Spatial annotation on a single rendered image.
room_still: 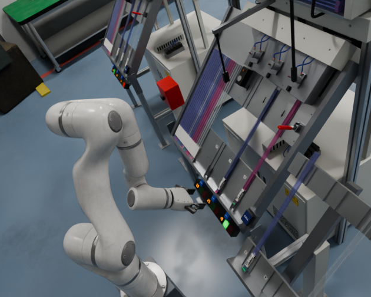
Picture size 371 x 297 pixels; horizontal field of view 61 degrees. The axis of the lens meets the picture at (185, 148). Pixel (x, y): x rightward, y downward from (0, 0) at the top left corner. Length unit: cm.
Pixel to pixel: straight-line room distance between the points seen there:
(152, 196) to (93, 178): 35
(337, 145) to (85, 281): 176
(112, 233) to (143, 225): 141
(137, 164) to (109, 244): 29
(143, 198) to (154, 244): 109
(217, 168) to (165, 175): 114
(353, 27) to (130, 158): 77
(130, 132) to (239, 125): 91
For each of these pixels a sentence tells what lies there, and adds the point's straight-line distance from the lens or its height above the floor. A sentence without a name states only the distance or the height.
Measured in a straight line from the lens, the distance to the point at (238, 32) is 149.
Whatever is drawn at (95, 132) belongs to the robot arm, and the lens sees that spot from 82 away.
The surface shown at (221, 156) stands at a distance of 140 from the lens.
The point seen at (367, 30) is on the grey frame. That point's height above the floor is 135.
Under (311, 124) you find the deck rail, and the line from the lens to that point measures 112.
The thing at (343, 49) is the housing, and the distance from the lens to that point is 107.
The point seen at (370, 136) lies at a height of 77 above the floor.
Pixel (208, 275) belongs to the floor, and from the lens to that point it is 203.
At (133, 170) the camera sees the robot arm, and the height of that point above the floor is 111.
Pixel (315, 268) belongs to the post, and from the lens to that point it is 122.
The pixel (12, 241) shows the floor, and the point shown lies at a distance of 294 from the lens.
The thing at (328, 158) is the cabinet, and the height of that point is 62.
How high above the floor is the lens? 186
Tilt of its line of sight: 45 degrees down
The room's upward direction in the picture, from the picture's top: 23 degrees counter-clockwise
